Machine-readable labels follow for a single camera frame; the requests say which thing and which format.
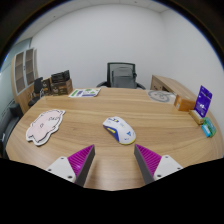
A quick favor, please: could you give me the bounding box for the black mesh office chair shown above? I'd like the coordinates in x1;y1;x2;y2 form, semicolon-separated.
96;61;147;90

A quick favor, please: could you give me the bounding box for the purple retail package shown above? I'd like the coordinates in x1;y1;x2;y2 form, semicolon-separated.
194;85;213;118

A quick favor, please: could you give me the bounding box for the black open tray box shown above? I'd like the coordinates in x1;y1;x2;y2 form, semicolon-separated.
50;69;71;84

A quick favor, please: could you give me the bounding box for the pink pig-shaped mouse pad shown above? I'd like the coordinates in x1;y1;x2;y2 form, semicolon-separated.
25;108;66;147

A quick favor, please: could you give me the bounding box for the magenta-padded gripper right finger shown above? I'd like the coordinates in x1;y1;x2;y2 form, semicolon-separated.
133;143;184;186

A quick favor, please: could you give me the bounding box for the orange cardboard box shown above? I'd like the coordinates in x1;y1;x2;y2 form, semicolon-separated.
173;94;197;112

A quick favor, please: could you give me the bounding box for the large dark brown carton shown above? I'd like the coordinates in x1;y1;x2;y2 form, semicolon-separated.
49;78;74;97

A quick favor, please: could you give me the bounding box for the small tan box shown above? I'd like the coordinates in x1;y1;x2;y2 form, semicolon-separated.
188;109;205;126

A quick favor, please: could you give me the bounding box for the grey backpack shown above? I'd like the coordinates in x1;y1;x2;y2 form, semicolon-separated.
110;66;138;89

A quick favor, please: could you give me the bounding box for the wooden side desk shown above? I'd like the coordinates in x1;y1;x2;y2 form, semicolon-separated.
149;74;198;101

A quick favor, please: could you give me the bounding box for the wooden shelf unit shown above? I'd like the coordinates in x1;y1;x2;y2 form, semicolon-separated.
10;47;39;114

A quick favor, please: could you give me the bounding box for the white blue yellow computer mouse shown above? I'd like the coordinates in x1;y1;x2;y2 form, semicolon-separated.
102;115;137;146

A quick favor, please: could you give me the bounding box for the printed white sticker sheet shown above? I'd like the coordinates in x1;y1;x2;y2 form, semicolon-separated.
68;87;102;98

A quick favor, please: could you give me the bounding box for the teal green box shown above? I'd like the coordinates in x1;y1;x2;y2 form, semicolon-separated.
201;117;218;138

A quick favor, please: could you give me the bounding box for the round grey pad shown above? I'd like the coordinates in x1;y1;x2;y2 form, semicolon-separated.
147;89;177;104

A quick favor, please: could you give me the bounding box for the small dark brown carton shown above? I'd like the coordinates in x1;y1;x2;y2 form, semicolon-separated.
41;78;53;96

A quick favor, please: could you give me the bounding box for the small black swivel chair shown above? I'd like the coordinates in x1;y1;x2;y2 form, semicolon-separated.
27;76;45;108

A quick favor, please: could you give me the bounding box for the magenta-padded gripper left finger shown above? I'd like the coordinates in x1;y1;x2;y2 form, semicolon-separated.
45;143;96;188

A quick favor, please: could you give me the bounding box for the black armchair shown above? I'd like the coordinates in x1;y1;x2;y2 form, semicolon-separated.
0;101;24;158

